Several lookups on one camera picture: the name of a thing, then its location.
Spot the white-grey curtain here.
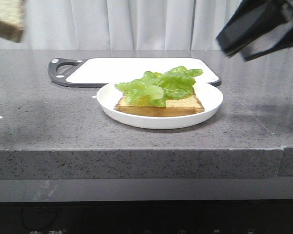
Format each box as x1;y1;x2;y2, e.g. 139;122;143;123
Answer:
0;0;240;51

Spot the white round plate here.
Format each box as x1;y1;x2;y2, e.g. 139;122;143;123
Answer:
97;81;224;130

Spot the green lettuce leaf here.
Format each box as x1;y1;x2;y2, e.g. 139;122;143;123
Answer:
115;66;203;107

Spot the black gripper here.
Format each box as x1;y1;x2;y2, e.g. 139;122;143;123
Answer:
216;0;293;61

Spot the bread slice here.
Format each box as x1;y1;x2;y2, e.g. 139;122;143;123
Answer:
0;0;25;43
114;95;205;117

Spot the white cutting board grey rim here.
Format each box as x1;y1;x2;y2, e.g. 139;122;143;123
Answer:
47;58;221;88

